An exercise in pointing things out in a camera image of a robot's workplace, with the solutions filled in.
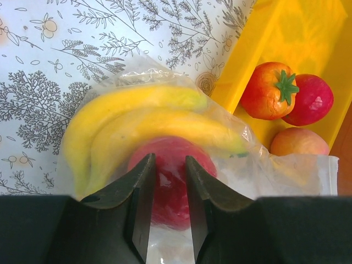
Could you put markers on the fake peach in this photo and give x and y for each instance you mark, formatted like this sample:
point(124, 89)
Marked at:
point(298, 141)

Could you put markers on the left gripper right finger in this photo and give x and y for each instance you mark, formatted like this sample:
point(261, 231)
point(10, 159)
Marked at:
point(228, 227)

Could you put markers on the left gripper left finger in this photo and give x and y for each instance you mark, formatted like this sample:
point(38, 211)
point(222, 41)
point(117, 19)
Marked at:
point(111, 225)

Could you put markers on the orange fake bell pepper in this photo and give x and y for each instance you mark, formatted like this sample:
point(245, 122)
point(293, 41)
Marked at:
point(271, 91)

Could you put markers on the yellow plastic tray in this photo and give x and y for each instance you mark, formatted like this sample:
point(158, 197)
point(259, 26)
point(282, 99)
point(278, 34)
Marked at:
point(311, 37)

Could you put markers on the floral tablecloth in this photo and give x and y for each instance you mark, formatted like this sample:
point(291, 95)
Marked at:
point(53, 52)

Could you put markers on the clear zip top bag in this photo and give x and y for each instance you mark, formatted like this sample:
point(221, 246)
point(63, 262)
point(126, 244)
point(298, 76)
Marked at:
point(254, 174)

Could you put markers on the yellow fake banana bunch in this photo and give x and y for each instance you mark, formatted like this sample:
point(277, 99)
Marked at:
point(107, 129)

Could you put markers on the red fake apple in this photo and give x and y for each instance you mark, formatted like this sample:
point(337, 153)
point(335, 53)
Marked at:
point(313, 101)

